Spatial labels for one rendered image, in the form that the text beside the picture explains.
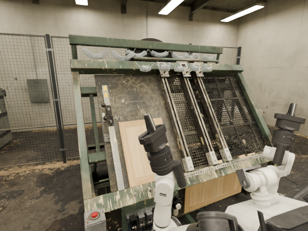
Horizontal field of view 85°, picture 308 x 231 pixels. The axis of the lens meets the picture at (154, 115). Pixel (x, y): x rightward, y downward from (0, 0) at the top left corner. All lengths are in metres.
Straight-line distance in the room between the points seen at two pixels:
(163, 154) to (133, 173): 0.93
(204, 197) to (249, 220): 1.65
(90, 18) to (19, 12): 1.90
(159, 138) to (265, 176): 0.39
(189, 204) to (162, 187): 1.56
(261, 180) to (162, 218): 0.39
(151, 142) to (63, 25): 6.05
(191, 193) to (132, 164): 0.87
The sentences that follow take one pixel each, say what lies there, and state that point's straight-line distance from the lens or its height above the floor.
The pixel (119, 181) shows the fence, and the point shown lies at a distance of 1.46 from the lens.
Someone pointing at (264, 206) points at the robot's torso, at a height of 1.35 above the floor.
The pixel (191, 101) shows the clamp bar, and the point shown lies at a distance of 1.92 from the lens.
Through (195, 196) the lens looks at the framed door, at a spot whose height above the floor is 0.43.
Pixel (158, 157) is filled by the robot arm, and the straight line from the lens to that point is 0.59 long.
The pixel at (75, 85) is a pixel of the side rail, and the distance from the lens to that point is 1.69.
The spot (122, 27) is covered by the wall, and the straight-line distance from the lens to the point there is 6.47.
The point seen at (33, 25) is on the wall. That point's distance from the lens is 6.58.
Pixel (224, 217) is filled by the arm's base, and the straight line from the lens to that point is 0.61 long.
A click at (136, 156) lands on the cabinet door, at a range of 1.53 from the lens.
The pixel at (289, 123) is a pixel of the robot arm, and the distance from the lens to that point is 1.00.
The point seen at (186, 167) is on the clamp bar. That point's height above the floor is 0.94.
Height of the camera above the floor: 1.78
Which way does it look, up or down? 14 degrees down
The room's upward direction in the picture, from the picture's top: straight up
